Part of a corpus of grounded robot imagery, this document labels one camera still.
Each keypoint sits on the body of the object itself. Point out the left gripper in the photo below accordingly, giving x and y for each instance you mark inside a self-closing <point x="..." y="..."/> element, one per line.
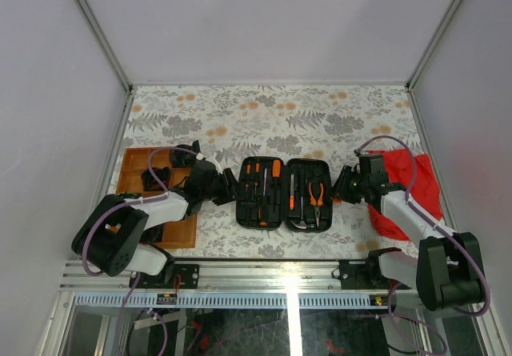
<point x="230" y="184"/>

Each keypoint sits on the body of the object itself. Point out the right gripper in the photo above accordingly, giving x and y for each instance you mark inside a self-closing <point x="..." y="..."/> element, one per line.
<point x="339" y="188"/>

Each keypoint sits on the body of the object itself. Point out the small precision screwdriver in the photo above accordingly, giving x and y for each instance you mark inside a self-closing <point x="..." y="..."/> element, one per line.
<point x="247" y="182"/>
<point x="256" y="179"/>

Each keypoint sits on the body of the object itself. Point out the orange long-nose pliers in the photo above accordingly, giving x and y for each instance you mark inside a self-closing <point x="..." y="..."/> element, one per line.
<point x="316" y="200"/>

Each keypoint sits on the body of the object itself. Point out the black orange handle screwdriver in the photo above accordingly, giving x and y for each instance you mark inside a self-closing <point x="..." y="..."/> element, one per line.
<point x="262" y="213"/>

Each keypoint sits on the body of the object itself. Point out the black plastic tool case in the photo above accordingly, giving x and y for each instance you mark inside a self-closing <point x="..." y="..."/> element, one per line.
<point x="306" y="170"/>

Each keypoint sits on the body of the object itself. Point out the large orange screwdriver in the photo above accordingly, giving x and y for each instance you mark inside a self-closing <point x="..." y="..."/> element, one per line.
<point x="275" y="182"/>

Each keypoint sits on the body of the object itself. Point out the orange utility knife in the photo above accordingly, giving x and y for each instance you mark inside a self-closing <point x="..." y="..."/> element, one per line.
<point x="292" y="202"/>

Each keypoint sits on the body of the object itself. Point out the claw hammer black handle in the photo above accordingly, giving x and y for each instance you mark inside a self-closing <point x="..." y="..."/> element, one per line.
<point x="301" y="224"/>

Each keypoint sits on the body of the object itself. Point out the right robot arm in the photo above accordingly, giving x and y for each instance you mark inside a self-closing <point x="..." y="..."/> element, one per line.
<point x="448" y="272"/>

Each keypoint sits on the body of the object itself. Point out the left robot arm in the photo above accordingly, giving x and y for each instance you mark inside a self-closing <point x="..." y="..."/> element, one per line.
<point x="110" y="241"/>

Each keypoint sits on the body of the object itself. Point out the dark patterned rolled cloth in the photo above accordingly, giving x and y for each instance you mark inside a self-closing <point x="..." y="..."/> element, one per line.
<point x="184" y="156"/>

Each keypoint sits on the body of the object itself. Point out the wooden compartment tray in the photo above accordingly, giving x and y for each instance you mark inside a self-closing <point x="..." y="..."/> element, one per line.
<point x="171" y="235"/>

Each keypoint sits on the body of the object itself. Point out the aluminium front rail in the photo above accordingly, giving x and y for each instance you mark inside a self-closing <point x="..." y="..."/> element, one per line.
<point x="219" y="283"/>

